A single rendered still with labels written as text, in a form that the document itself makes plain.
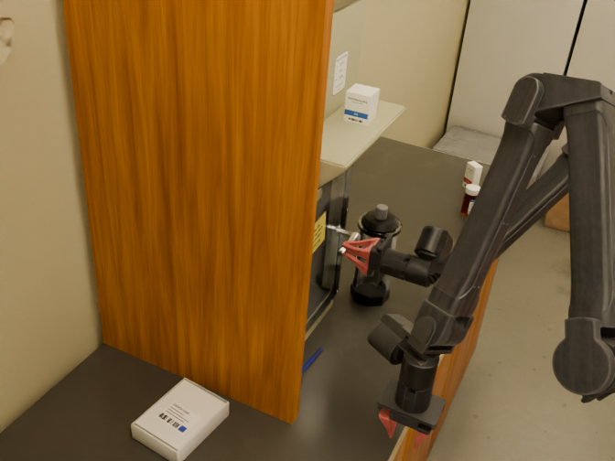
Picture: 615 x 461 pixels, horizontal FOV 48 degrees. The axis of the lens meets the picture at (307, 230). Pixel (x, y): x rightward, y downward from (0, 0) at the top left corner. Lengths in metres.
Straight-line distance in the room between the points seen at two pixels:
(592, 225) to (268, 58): 0.52
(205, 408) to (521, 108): 0.85
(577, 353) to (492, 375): 2.15
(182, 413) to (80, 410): 0.22
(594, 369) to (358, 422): 0.67
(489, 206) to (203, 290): 0.60
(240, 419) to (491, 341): 1.96
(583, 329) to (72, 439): 0.98
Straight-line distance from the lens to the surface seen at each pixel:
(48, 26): 1.34
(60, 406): 1.56
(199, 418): 1.44
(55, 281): 1.52
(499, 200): 1.06
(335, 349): 1.65
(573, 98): 1.03
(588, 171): 1.01
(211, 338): 1.45
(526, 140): 1.06
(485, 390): 3.03
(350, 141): 1.28
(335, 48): 1.33
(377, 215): 1.68
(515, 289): 3.64
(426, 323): 1.09
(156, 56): 1.21
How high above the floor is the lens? 2.05
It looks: 33 degrees down
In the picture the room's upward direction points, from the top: 5 degrees clockwise
